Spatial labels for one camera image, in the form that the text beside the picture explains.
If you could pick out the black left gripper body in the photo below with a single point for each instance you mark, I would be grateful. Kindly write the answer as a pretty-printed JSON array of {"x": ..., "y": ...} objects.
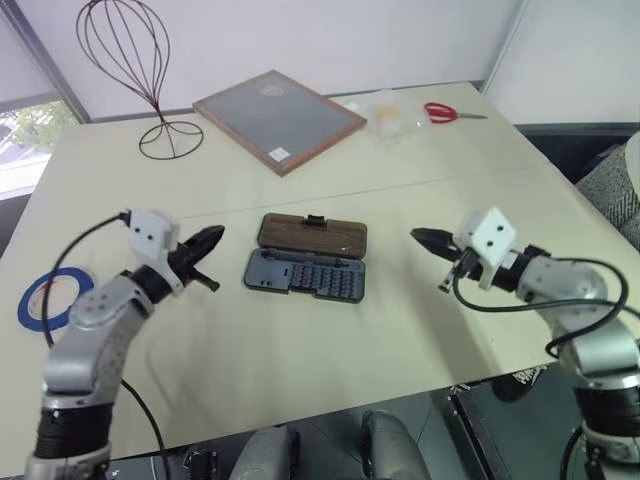
[{"x": 181, "y": 267}]

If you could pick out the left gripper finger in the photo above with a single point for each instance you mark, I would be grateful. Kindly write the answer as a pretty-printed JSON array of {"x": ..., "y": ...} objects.
[
  {"x": 207, "y": 240},
  {"x": 206, "y": 280}
]

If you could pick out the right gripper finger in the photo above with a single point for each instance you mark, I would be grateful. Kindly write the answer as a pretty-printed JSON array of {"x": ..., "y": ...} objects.
[
  {"x": 437, "y": 241},
  {"x": 448, "y": 281}
]

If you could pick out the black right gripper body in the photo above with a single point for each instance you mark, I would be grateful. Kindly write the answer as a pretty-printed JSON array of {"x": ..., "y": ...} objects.
[{"x": 467, "y": 262}]

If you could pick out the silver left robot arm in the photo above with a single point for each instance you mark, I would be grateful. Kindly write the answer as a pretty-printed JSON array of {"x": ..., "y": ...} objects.
[{"x": 95, "y": 345}]

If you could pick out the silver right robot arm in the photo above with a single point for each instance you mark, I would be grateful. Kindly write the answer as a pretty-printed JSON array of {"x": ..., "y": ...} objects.
[{"x": 590, "y": 330}]

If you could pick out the screwdriver bit case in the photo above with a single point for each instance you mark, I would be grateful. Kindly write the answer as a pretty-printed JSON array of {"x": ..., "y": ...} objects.
[{"x": 312, "y": 260}]

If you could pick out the black shoe with white print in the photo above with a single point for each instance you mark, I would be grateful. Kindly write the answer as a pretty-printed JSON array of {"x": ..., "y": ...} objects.
[{"x": 520, "y": 381}]

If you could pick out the clear plastic bag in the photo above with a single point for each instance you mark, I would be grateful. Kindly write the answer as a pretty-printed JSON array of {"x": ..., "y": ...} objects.
[{"x": 390, "y": 117}]

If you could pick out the wooden framed grey board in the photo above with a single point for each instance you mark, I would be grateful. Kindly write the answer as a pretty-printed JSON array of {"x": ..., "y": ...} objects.
[{"x": 277, "y": 117}]

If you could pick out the black seat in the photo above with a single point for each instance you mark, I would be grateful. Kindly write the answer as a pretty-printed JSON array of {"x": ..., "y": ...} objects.
[{"x": 565, "y": 147}]

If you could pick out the blue tape roll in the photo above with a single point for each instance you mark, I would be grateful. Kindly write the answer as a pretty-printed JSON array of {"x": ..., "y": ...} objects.
[{"x": 30, "y": 312}]

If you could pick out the grey textured fabric cushion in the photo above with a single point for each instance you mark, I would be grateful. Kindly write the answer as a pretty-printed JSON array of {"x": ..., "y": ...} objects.
[{"x": 610, "y": 185}]

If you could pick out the grey rounded shape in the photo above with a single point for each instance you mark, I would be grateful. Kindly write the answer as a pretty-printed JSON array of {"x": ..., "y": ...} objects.
[
  {"x": 267, "y": 457},
  {"x": 395, "y": 447}
]

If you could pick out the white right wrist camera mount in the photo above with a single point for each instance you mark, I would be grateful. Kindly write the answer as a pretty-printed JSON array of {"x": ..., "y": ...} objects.
[{"x": 492, "y": 232}]

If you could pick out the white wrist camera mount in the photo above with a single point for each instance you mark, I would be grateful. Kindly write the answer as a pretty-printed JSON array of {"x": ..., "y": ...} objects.
[
  {"x": 492, "y": 232},
  {"x": 150, "y": 230}
]

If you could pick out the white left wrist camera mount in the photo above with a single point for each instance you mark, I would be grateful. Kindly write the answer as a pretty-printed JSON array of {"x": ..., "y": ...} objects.
[{"x": 150, "y": 230}]

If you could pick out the black metal table frame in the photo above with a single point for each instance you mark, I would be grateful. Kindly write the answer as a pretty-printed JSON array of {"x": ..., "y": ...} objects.
[{"x": 462, "y": 430}]

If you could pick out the grey window frame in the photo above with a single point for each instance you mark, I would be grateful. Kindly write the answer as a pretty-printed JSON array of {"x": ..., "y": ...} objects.
[{"x": 47, "y": 55}]

